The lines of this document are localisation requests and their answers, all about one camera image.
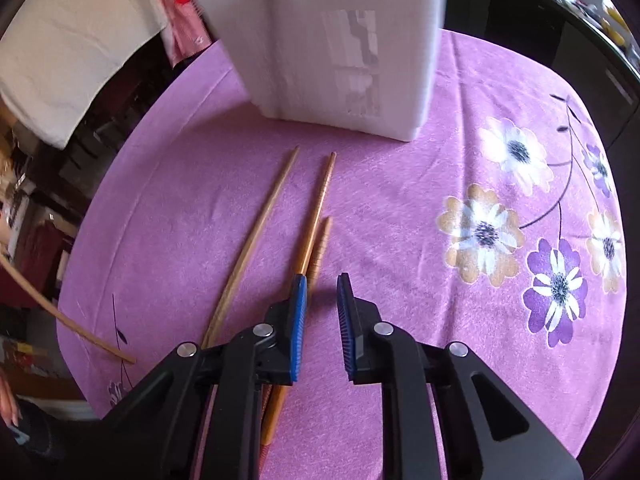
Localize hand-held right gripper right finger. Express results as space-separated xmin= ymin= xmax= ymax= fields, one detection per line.
xmin=336 ymin=273 xmax=585 ymax=480

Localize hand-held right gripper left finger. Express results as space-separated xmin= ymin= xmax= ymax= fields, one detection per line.
xmin=65 ymin=274 xmax=307 ymax=480

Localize wooden chopstick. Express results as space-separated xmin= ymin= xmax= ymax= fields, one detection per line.
xmin=260 ymin=151 xmax=337 ymax=446
xmin=200 ymin=146 xmax=301 ymax=351
xmin=0 ymin=254 xmax=138 ymax=365
xmin=306 ymin=216 xmax=333 ymax=291

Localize white plastic utensil holder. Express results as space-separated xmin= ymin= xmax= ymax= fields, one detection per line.
xmin=175 ymin=0 xmax=448 ymax=142

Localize person's left hand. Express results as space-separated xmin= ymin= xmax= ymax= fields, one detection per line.
xmin=0 ymin=371 xmax=22 ymax=428

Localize purple floral tablecloth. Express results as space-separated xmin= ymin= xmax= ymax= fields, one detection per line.
xmin=56 ymin=27 xmax=628 ymax=480

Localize dark wooden chairs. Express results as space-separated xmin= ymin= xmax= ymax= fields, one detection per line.
xmin=0 ymin=35 xmax=171 ymax=311

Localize dark grey base cabinets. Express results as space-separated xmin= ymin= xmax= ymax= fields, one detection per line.
xmin=445 ymin=0 xmax=640 ymax=146

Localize white hanging cloth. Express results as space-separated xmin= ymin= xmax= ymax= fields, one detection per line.
xmin=0 ymin=0 xmax=168 ymax=150

